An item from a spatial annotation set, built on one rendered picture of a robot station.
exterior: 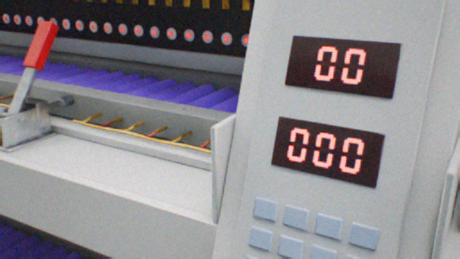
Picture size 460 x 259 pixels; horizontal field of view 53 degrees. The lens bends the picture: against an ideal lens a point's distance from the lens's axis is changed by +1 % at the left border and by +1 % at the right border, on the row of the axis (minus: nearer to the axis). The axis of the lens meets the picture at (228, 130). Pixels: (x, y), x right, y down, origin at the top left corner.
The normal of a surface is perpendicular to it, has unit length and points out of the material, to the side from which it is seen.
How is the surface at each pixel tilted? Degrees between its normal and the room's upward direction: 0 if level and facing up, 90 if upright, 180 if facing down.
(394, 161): 90
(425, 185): 90
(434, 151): 90
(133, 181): 19
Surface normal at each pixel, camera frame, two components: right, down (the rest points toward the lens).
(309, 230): -0.47, -0.04
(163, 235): -0.50, 0.30
